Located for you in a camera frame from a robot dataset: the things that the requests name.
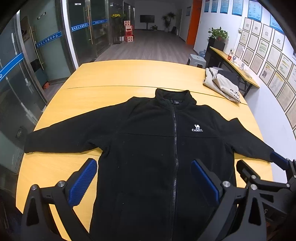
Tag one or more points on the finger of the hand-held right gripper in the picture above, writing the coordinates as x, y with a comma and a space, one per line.
244, 168
278, 159

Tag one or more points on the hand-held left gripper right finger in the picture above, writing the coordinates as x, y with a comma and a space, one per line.
205, 183

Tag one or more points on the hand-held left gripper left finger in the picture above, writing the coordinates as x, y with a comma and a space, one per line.
83, 183

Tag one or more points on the black fleece jacket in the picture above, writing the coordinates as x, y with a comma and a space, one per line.
143, 150

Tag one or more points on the beige and grey jacket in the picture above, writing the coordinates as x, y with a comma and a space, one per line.
222, 83

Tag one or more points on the red paper cup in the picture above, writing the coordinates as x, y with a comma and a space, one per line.
230, 57

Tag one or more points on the glass partition with blue stripe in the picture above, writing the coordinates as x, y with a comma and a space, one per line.
13, 92

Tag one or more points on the narrow wooden side table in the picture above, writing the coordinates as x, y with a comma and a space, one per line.
223, 55

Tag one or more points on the grey plastic stool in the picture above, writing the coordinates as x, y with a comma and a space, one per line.
196, 59

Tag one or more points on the blue water jug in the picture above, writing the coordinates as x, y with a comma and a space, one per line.
202, 53

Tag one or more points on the black plant cabinet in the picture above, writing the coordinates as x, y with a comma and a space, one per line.
214, 46

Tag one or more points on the green potted plant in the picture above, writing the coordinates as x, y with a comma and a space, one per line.
218, 33

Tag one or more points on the red and white carton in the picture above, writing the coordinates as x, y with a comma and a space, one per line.
128, 28
127, 23
129, 38

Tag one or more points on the small potted plant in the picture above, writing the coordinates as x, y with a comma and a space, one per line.
154, 27

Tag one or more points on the tall potted palm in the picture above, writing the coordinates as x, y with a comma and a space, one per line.
168, 19

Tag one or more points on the sunflower bouquet stand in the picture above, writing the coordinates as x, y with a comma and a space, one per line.
116, 15

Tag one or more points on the black television on stand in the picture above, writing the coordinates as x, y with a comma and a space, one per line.
147, 19

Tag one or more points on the wall of framed certificates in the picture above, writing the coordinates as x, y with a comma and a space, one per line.
261, 62

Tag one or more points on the row of blue wall posters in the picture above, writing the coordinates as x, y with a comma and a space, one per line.
254, 10

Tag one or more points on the small blue wall sign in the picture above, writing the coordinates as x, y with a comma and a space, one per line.
188, 11

